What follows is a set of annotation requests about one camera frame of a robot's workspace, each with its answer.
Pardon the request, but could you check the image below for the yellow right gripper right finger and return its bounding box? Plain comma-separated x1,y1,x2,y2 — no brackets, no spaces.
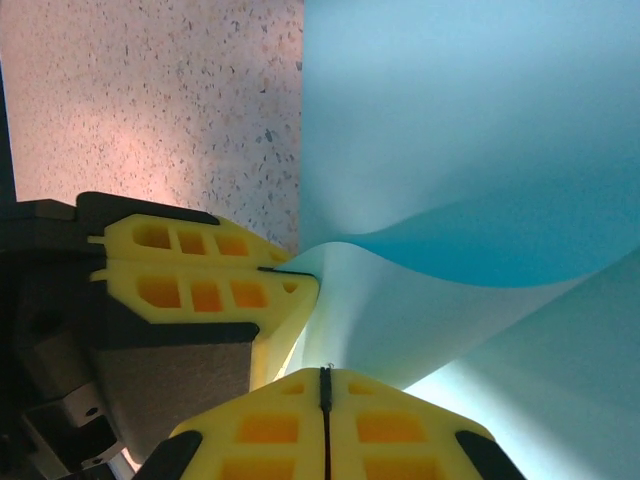
325,367,527,480

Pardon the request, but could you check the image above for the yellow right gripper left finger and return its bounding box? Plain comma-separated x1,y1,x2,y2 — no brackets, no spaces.
131,367,327,480

